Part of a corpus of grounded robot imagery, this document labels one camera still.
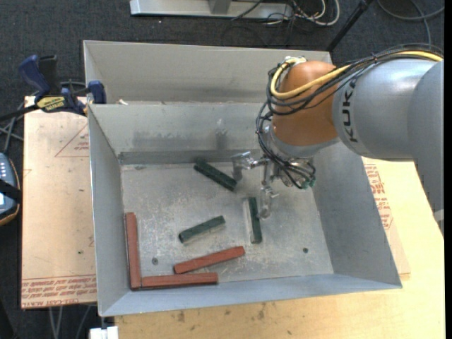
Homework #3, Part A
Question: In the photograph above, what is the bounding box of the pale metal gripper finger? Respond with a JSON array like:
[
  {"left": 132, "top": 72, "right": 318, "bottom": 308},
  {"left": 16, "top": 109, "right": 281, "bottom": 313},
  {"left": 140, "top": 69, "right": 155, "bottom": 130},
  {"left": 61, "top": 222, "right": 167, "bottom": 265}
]
[
  {"left": 230, "top": 150, "right": 256, "bottom": 182},
  {"left": 258, "top": 186, "right": 280, "bottom": 220}
]

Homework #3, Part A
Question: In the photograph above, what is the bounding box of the dark green flat block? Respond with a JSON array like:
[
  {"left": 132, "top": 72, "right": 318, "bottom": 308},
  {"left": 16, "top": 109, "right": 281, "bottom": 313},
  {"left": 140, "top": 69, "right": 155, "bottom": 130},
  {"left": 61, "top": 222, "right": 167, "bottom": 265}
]
[
  {"left": 243, "top": 196, "right": 263, "bottom": 245},
  {"left": 193, "top": 157, "right": 238, "bottom": 193},
  {"left": 178, "top": 215, "right": 227, "bottom": 245}
]

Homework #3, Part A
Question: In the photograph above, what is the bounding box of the grey metal bin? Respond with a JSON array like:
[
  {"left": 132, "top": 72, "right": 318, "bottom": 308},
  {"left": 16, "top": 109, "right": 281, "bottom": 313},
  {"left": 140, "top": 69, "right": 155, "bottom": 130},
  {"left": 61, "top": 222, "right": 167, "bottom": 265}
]
[{"left": 83, "top": 40, "right": 403, "bottom": 318}]

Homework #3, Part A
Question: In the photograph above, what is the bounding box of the red-brown flat block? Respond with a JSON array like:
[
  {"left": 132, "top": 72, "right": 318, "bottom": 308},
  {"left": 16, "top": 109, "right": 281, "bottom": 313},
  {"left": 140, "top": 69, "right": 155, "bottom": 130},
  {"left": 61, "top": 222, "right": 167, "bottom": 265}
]
[
  {"left": 140, "top": 271, "right": 220, "bottom": 290},
  {"left": 172, "top": 245, "right": 246, "bottom": 275},
  {"left": 124, "top": 212, "right": 143, "bottom": 291}
]

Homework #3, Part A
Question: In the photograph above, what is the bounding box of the brown cardboard board, red print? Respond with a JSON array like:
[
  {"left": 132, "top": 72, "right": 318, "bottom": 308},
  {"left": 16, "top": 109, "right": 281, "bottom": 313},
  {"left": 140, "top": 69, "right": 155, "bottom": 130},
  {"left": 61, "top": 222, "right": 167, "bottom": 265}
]
[{"left": 20, "top": 95, "right": 412, "bottom": 310}]

